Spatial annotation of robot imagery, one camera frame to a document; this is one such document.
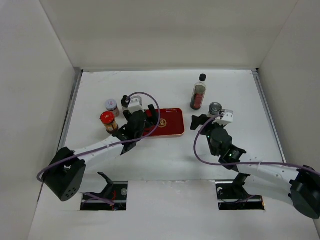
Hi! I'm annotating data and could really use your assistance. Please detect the black cap white bottle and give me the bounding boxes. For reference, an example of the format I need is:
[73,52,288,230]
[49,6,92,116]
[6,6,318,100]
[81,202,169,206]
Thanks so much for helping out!
[121,95,131,111]

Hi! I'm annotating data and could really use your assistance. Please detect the red rectangular tray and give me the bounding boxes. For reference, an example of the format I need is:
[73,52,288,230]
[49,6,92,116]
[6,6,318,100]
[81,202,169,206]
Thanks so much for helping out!
[150,108,185,137]

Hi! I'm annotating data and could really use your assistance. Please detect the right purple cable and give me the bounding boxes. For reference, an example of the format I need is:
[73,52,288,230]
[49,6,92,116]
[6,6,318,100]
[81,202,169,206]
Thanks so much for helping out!
[194,117,320,176]

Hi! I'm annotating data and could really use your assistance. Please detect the white lid paste jar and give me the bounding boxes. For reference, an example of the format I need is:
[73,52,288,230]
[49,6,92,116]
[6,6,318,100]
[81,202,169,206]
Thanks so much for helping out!
[105,98,120,118]

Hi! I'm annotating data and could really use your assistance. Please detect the red lid chili sauce jar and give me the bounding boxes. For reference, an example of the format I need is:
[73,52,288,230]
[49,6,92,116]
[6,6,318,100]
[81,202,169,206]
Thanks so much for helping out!
[100,111,119,134]

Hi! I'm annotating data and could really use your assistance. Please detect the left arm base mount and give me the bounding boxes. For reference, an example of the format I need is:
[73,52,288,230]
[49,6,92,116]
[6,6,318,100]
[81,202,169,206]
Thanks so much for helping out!
[80,172,129,212]

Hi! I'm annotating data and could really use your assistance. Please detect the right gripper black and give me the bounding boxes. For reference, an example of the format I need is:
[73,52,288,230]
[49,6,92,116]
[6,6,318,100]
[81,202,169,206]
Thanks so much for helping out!
[190,114,226,156]

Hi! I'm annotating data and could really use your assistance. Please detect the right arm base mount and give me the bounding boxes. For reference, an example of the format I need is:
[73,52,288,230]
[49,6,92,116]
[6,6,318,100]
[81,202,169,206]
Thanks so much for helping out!
[215,173,265,211]

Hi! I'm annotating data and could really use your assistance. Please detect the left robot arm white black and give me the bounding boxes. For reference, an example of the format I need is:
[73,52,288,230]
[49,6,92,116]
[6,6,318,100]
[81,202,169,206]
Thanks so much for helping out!
[37,104,160,204]

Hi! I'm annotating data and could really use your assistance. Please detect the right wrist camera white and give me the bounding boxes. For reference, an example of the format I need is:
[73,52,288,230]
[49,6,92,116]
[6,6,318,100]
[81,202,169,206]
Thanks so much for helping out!
[214,109,234,126]

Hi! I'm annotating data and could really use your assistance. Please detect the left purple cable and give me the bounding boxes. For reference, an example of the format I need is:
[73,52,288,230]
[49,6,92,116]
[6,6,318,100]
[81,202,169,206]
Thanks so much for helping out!
[36,91,161,182]

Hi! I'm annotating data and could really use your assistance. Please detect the purple cable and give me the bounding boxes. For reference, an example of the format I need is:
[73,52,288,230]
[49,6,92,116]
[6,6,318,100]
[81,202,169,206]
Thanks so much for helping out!
[194,117,320,176]
[36,91,161,182]

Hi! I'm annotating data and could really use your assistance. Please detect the silver lid white shaker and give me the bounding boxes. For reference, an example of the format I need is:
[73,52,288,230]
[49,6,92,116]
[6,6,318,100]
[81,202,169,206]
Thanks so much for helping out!
[207,102,223,118]

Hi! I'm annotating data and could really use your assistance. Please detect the tall dark sauce bottle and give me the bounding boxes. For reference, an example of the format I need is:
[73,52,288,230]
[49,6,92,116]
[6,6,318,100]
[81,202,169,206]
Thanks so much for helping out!
[190,73,207,110]

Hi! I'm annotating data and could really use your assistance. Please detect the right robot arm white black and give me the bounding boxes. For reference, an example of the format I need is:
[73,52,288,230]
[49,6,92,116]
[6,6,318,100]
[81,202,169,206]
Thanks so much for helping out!
[190,112,320,220]

